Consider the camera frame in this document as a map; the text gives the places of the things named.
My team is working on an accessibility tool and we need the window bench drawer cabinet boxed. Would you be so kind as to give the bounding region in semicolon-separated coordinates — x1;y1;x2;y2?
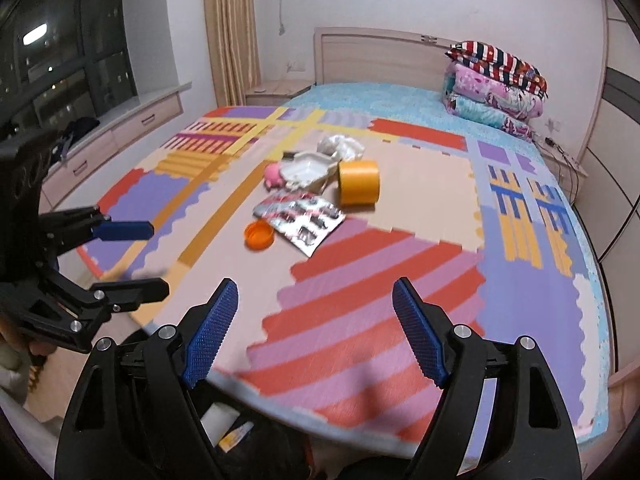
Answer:
39;82;194;213

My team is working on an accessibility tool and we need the black cable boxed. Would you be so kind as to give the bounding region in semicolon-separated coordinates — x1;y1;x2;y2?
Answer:
550;142;583;202

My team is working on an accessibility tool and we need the small orange bowl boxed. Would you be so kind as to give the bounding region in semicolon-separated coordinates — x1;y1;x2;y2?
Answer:
244;222;275;250

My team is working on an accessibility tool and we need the person's left hand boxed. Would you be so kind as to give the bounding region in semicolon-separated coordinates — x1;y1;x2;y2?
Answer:
0;317;48;361

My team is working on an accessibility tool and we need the black garbage bag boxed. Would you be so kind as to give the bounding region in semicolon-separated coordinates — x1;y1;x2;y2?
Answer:
197;400;346;480

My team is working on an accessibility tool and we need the yellow paper packet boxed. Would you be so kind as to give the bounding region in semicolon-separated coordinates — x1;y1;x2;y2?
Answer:
218;422;255;451

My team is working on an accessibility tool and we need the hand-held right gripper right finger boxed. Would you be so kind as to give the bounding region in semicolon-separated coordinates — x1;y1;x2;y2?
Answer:
392;277;583;480

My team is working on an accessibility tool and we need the sliding door wardrobe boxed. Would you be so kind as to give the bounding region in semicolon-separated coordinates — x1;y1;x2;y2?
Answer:
570;0;640;403

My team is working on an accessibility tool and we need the beige striped curtain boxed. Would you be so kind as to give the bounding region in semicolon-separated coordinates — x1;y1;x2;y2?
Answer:
202;0;262;106

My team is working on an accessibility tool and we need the yellow tape roll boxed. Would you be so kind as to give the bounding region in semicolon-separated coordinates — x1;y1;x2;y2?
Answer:
337;159;382;207

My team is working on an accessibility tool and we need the teal folded quilt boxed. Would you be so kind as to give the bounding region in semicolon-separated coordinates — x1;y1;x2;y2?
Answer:
442;92;536;142

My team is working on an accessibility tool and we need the colourful patterned blanket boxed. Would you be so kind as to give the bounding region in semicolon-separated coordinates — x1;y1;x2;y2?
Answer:
80;105;608;447

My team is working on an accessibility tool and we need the red printed blister pack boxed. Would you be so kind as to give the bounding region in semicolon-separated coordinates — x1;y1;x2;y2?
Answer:
253;192;321;222

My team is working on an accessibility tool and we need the silver pill blister pack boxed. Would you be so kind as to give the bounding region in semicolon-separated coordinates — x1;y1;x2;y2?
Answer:
280;196;347;233
270;216;346;257

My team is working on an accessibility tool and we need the pink floral folded quilt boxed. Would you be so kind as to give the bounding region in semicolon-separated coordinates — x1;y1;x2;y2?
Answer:
442;62;546;122

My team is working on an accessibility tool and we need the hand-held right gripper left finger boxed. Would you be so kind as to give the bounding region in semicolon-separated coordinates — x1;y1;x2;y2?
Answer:
54;278;240;480

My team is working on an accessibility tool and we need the bed with blue sheet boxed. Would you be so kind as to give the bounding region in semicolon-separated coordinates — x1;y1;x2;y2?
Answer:
80;81;621;463

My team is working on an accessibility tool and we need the striped folded blanket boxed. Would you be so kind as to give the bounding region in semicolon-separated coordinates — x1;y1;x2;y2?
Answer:
446;40;549;97

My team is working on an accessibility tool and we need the wooden nightstand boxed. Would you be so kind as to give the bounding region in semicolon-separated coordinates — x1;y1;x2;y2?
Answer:
244;79;312;107
537;140;589;203

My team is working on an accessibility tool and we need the white foam piece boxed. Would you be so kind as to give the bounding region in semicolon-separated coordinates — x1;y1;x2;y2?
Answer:
202;402;242;449

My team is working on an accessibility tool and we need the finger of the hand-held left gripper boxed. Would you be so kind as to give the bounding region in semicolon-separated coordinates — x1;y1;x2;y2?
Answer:
41;205;154;257
10;266;171;354

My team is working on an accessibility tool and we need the wooden headboard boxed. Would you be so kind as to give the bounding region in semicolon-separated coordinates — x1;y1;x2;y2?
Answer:
313;26;453;87

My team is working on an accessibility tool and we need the dark clothing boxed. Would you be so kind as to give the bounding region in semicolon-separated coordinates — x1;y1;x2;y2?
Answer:
59;117;102;155

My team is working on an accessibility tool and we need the pink pig toy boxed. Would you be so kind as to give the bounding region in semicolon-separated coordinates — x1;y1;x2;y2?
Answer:
264;161;287;192

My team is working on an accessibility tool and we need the dark window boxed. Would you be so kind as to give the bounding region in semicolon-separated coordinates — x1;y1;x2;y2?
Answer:
0;0;139;137

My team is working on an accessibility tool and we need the white plastic bag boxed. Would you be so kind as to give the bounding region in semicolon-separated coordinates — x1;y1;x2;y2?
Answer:
316;133;367;162

